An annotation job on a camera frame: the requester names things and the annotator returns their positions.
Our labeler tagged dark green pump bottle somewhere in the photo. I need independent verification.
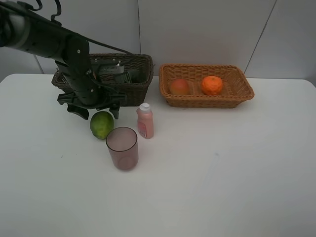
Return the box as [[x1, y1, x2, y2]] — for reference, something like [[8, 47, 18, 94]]
[[114, 69, 146, 83]]

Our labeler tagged red orange peach fruit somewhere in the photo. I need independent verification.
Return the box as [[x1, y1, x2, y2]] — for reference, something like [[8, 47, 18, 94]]
[[169, 79, 190, 95]]

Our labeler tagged translucent pink plastic cup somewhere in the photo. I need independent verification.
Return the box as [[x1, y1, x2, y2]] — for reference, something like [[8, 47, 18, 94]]
[[105, 127, 139, 171]]

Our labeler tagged green lime fruit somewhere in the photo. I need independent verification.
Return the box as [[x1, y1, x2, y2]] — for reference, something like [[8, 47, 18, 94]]
[[90, 111, 114, 140]]

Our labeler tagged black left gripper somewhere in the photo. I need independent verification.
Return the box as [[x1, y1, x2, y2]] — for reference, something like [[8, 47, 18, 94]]
[[57, 83, 125, 120]]

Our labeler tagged orange tangerine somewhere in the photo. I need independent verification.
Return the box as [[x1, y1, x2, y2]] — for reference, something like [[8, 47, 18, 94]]
[[201, 76, 223, 95]]

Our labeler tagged light brown wicker basket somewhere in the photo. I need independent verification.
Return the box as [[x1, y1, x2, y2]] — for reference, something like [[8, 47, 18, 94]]
[[159, 64, 254, 109]]

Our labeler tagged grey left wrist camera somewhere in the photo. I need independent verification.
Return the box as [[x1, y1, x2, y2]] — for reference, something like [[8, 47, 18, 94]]
[[91, 58, 124, 81]]

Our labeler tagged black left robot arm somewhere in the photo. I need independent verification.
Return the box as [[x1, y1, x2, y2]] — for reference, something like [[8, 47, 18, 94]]
[[0, 1, 126, 119]]

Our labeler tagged dark brown wicker basket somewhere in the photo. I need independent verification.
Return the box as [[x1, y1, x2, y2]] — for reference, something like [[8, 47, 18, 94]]
[[51, 53, 154, 107]]

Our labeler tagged pink bottle white cap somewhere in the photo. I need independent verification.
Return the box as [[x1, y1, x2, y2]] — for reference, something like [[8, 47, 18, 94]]
[[136, 103, 154, 139]]

